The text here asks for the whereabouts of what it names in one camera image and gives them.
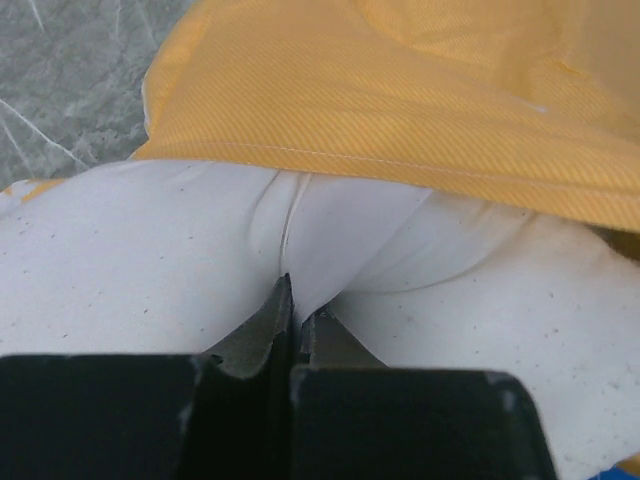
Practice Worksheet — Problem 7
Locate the white pillow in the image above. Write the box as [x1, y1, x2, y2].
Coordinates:
[1, 160, 639, 479]

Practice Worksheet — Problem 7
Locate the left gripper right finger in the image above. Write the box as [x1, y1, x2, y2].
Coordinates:
[290, 309, 557, 479]

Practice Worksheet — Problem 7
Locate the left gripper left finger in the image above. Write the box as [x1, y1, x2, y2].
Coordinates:
[1, 277, 293, 479]

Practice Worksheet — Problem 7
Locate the yellow pillowcase with blue lining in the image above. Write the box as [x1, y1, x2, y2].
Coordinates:
[0, 0, 640, 261]

